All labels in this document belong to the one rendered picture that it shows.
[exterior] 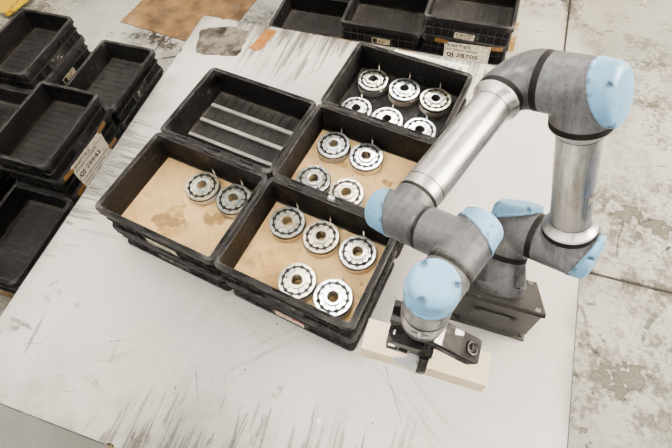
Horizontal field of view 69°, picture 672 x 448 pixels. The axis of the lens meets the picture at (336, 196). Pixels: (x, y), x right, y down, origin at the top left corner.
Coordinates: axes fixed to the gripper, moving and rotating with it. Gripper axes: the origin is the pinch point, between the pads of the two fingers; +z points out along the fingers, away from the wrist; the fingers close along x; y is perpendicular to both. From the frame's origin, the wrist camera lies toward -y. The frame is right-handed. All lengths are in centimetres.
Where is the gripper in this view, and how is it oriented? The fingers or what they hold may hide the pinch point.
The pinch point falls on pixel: (424, 352)
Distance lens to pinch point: 102.1
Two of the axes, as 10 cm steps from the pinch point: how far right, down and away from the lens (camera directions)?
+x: -3.0, 8.2, -4.8
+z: 0.6, 5.2, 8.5
